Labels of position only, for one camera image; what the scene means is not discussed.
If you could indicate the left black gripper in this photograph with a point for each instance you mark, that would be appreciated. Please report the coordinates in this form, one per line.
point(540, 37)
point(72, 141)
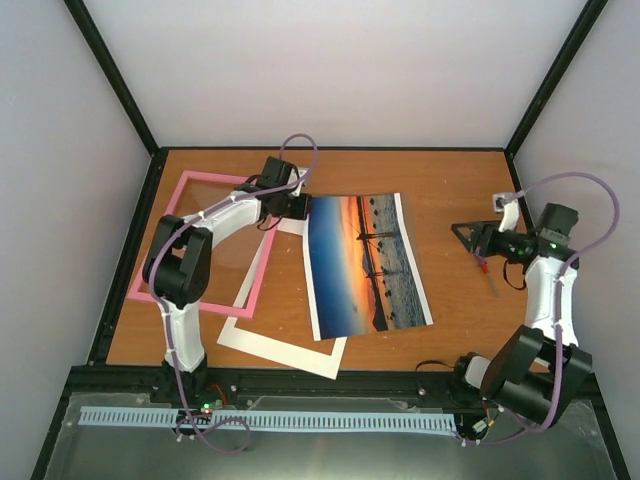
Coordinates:
point(301, 209)

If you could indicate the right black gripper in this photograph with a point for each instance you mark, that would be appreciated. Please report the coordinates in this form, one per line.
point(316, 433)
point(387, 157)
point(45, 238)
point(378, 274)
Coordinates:
point(478, 229)

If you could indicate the blue red screwdriver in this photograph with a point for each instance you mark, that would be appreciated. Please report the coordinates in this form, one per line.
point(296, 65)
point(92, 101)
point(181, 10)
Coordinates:
point(483, 265)

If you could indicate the sunset photo print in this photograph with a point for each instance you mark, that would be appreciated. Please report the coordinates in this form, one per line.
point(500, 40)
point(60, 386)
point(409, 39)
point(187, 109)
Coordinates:
point(360, 266)

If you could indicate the white mat board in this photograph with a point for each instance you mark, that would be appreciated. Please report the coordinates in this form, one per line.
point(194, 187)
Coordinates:
point(286, 354)

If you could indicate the pink photo frame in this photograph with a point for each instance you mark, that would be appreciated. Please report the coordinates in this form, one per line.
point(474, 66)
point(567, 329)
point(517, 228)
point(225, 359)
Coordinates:
point(250, 289)

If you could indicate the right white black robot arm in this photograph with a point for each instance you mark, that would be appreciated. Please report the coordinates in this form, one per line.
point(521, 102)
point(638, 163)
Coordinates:
point(541, 366)

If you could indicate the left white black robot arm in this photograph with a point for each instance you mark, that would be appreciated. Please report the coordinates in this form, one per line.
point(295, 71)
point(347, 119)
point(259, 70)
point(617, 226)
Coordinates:
point(177, 268)

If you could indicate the grey metal front plate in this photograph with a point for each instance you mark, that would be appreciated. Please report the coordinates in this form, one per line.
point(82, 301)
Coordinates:
point(486, 445)

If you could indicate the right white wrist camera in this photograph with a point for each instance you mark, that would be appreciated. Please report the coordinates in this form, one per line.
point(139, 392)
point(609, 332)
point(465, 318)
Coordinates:
point(507, 204)

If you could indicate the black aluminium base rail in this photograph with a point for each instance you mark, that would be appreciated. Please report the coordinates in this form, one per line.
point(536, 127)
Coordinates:
point(235, 387)

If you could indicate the light blue cable duct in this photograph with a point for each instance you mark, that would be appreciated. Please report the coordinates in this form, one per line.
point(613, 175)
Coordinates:
point(273, 421)

